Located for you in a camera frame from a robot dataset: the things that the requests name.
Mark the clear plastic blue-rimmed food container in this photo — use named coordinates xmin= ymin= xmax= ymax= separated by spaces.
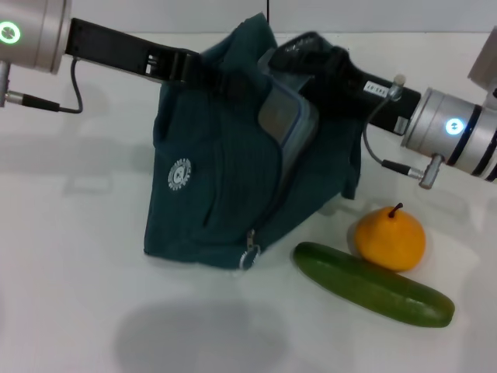
xmin=258 ymin=50 xmax=321 ymax=180

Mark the orange-yellow pear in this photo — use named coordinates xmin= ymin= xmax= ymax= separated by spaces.
xmin=353 ymin=202 xmax=427 ymax=272

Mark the grey right arm cable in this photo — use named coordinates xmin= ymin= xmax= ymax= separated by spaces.
xmin=363 ymin=73 xmax=446 ymax=190

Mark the dark teal fabric lunch bag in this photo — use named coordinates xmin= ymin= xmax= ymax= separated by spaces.
xmin=142 ymin=13 xmax=364 ymax=273

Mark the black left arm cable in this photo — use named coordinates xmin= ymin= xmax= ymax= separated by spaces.
xmin=0 ymin=57 xmax=85 ymax=115

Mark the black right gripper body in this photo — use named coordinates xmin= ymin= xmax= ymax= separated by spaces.
xmin=324 ymin=47 xmax=422 ymax=136

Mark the green cucumber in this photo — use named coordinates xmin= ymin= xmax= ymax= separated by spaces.
xmin=293 ymin=241 xmax=456 ymax=329

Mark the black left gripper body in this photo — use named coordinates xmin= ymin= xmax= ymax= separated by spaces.
xmin=64 ymin=17 xmax=203 ymax=85

